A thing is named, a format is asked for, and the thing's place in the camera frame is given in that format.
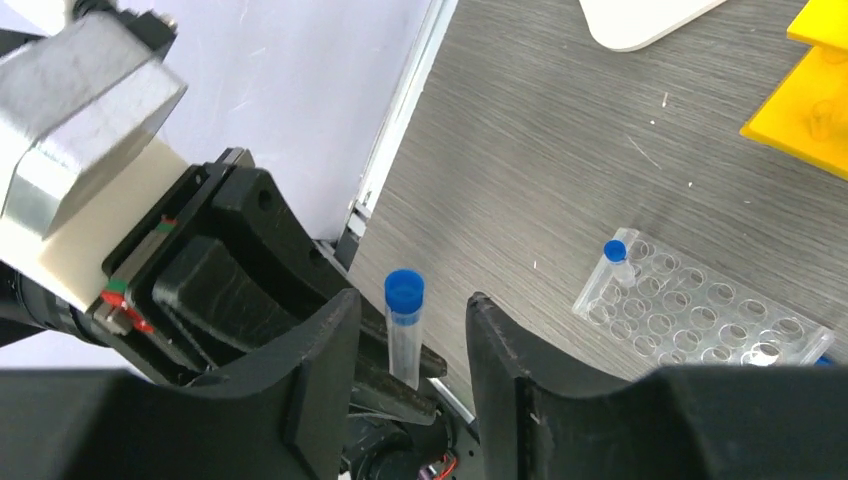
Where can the yellow test tube rack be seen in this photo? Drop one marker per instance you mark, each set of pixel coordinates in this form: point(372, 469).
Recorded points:
point(806, 115)

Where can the aluminium frame rail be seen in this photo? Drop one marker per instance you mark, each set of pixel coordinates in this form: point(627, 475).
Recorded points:
point(384, 149)

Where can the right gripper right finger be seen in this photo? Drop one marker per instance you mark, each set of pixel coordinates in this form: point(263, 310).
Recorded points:
point(543, 414)

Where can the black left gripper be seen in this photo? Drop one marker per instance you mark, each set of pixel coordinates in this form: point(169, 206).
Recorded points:
point(219, 268)

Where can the clear acrylic tube tray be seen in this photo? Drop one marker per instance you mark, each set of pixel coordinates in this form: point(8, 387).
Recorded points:
point(682, 311)

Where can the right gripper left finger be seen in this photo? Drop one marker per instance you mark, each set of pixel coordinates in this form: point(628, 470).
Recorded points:
point(276, 413)

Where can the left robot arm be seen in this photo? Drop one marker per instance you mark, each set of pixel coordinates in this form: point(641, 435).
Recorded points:
point(40, 318)

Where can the blue capped vial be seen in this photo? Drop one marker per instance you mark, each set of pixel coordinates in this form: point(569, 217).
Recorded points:
point(404, 295)
point(616, 254)
point(824, 361)

